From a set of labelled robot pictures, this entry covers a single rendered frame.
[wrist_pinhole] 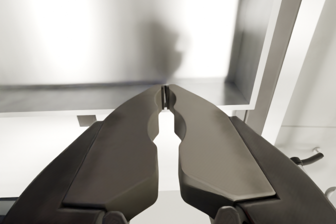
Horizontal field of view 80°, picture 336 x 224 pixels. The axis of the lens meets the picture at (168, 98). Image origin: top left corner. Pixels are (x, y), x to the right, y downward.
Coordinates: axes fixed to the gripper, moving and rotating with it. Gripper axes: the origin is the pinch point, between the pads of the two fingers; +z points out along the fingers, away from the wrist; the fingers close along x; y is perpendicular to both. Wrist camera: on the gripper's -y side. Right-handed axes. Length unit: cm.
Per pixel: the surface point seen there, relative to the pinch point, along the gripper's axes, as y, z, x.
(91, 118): 4.8, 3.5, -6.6
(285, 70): 0.7, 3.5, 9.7
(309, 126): 83, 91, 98
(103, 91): 1.5, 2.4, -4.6
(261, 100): 2.1, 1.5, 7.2
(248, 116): 3.6, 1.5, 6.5
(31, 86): 1.3, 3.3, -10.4
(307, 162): 104, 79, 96
